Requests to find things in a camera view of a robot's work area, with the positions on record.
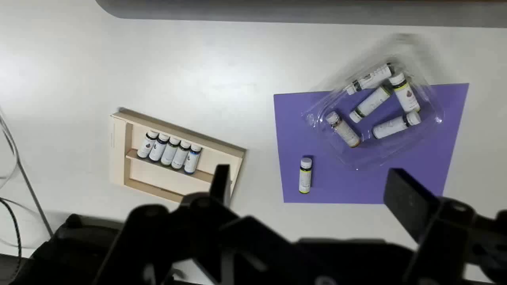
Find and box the yellow-banded white cap bottle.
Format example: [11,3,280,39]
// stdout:
[297,155,315,196]

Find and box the light wooden tray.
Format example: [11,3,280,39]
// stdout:
[109,106,248,206]

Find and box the small white label bottle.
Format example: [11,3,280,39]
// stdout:
[136,130,160,161]
[147,133,171,165]
[158,136,182,168]

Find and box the clear plastic bag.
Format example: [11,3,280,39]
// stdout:
[304,32,446,171]

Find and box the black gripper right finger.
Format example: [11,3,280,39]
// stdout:
[381,168,507,285]

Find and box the purple paper mat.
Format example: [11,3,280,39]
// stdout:
[272,82,470,206]

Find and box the olive-banded white label bottle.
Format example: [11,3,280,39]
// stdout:
[169,139,193,171]

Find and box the thin grey cable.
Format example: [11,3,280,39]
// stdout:
[0,111,55,237]

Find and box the green-banded bagged white bottle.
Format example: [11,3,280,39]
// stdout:
[388,71,423,114]
[343,62,396,96]
[347,84,394,125]
[369,109,423,141]
[323,109,362,149]

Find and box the thin black cable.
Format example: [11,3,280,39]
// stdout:
[0,196,23,261]

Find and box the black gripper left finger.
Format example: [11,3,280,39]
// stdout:
[93,163,240,285]

